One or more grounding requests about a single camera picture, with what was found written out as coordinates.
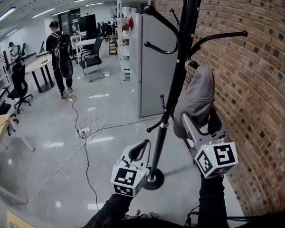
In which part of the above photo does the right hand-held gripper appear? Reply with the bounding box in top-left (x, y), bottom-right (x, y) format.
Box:
top-left (181, 109), bottom-right (239, 179)

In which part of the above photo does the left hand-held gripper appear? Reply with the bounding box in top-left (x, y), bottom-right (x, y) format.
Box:
top-left (110, 139), bottom-right (152, 198)

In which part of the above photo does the grey cap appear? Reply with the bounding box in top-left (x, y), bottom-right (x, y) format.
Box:
top-left (173, 61), bottom-right (216, 140)

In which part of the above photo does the black metal coat rack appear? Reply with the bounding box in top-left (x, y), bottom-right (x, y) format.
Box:
top-left (143, 0), bottom-right (249, 191)

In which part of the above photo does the person's right forearm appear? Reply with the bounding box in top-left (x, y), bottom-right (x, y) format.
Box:
top-left (199, 173), bottom-right (229, 228)

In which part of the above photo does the person's left forearm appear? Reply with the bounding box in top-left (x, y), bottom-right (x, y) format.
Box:
top-left (81, 192), bottom-right (134, 228)

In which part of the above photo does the white power strip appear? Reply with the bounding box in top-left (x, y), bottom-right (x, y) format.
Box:
top-left (76, 126), bottom-right (91, 138)

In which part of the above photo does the person's dark clothing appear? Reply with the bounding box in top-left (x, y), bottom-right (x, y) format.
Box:
top-left (122, 209), bottom-right (189, 228)

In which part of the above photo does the grey fridge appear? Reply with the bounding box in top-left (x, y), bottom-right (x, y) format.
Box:
top-left (129, 13), bottom-right (181, 119)

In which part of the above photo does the black office chair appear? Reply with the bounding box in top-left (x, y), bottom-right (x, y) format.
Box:
top-left (7, 64), bottom-right (34, 115)
top-left (79, 37), bottom-right (106, 82)
top-left (0, 99), bottom-right (20, 137)

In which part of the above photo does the wooden step stool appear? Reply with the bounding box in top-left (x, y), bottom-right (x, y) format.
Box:
top-left (108, 34), bottom-right (118, 56)

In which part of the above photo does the white rectangular desk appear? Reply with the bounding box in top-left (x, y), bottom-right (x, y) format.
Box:
top-left (74, 38), bottom-right (97, 64)

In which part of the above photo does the round table with black legs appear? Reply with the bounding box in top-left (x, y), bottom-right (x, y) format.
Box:
top-left (24, 55), bottom-right (56, 94)

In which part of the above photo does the black partition screen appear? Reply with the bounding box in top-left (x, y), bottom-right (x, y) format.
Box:
top-left (79, 13), bottom-right (98, 40)

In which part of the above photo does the black desk lamp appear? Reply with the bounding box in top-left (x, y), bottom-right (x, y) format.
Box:
top-left (38, 40), bottom-right (50, 64)

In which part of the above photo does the yellow box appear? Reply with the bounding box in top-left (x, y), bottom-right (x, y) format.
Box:
top-left (5, 209), bottom-right (37, 228)

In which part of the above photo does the black floor cable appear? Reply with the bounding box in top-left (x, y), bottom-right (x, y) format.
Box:
top-left (61, 94), bottom-right (103, 211)

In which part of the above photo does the white floor cable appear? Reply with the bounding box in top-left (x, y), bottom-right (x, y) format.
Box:
top-left (0, 114), bottom-right (162, 206)

